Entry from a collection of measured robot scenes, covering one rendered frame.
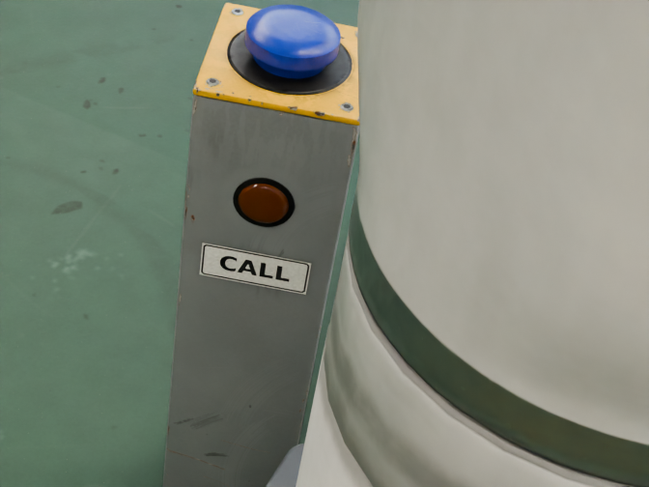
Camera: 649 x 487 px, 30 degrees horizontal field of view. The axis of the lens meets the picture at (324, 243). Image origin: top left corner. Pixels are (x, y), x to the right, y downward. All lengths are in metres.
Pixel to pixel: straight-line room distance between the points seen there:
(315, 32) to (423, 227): 0.35
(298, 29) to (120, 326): 0.36
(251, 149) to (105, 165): 0.45
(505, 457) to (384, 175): 0.04
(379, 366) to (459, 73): 0.06
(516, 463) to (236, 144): 0.35
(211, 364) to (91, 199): 0.34
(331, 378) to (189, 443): 0.45
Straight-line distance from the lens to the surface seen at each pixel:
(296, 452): 0.39
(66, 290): 0.85
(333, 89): 0.51
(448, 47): 0.15
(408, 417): 0.19
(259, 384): 0.61
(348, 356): 0.20
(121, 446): 0.76
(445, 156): 0.16
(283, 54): 0.50
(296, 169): 0.51
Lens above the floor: 0.60
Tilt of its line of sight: 42 degrees down
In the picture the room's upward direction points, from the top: 11 degrees clockwise
